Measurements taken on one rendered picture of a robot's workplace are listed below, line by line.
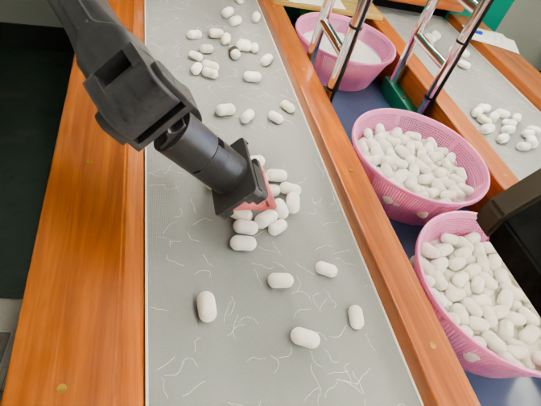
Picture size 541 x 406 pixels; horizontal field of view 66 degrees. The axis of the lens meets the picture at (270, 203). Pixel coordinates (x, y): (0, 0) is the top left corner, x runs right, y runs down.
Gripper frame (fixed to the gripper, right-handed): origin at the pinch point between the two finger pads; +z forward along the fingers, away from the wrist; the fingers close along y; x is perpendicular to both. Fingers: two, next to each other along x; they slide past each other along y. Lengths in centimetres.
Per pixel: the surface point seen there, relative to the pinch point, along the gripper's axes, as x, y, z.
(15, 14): 92, 172, -14
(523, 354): -18.6, -25.0, 23.4
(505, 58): -56, 57, 63
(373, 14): -32, 71, 33
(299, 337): 0.6, -20.1, -0.6
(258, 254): 3.1, -7.2, -0.9
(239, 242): 3.6, -6.6, -4.2
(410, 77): -30, 43, 35
